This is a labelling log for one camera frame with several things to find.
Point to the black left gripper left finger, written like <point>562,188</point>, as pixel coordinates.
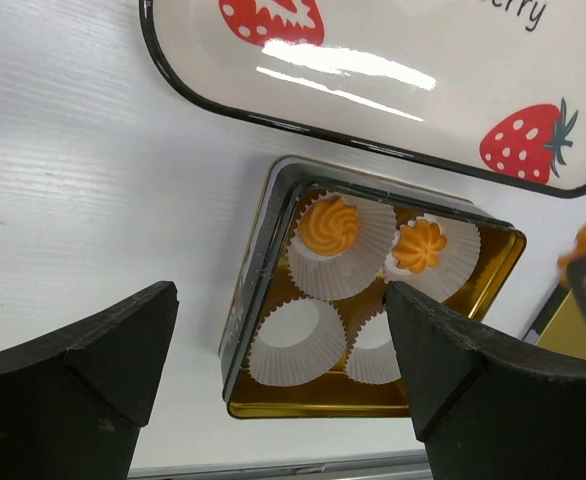
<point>73,401</point>

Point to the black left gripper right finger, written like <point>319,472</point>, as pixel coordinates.
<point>484,404</point>

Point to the orange swirl cookie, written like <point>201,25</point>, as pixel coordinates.
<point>419,246</point>

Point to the gold tin lid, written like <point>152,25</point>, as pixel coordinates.
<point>559,326</point>

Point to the white paper cup front right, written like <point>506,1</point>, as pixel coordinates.
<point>372,359</point>

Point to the white paper cup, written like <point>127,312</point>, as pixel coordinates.
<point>296,343</point>
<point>372,359</point>
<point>457,261</point>
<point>347,274</point>

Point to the white paper cup back right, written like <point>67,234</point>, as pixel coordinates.
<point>457,261</point>

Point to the black gold cookie tin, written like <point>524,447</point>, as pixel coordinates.
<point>265,283</point>

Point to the white paper cup front left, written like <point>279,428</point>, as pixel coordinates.
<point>296,343</point>

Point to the white paper cup back left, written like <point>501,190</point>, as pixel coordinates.
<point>347,274</point>

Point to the strawberry print tray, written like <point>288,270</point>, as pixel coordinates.
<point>491,89</point>

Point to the aluminium front frame rail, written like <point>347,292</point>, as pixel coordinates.
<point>411,464</point>

